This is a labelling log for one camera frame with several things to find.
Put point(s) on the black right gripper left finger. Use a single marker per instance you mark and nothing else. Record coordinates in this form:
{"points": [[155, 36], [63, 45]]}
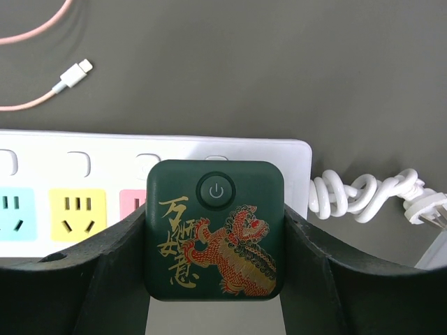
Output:
{"points": [[93, 287]]}

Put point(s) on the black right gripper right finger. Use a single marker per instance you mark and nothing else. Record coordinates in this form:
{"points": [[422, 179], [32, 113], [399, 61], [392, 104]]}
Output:
{"points": [[333, 288]]}

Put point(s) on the dark green cube socket adapter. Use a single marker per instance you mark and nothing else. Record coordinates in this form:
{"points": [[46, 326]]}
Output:
{"points": [[214, 231]]}

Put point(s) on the white multicolour power strip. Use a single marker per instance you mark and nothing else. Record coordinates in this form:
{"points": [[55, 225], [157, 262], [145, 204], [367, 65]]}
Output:
{"points": [[59, 188]]}

